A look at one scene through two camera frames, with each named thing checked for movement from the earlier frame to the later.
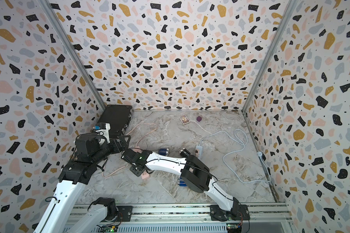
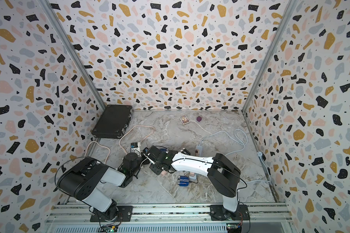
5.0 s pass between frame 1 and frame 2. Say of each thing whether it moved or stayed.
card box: stayed
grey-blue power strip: stayed
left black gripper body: moved
